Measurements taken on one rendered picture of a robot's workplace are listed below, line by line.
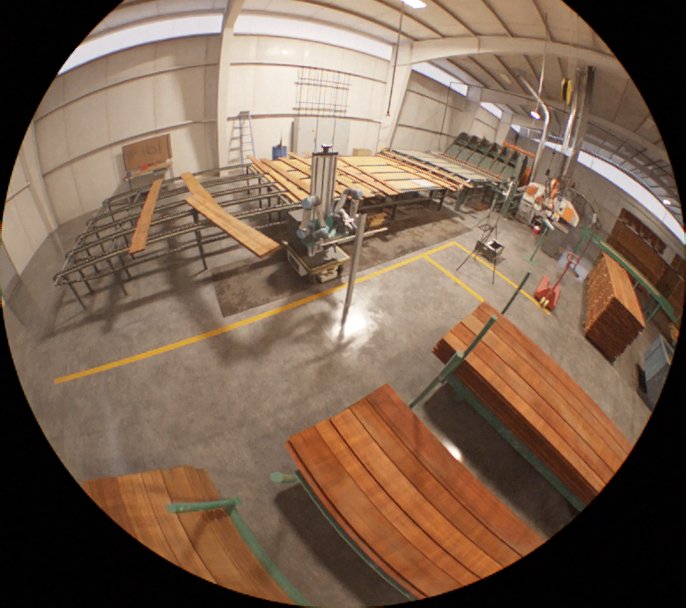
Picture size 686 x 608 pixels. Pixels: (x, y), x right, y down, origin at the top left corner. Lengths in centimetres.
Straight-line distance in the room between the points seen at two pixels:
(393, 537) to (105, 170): 1063
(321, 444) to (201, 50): 998
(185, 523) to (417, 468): 154
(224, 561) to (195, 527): 25
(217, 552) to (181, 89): 979
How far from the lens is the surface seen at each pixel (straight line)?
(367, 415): 190
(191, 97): 925
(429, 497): 196
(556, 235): 798
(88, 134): 1011
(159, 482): 174
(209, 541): 165
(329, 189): 304
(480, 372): 226
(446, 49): 1109
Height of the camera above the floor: 229
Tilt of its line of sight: 37 degrees down
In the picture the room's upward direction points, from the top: 7 degrees clockwise
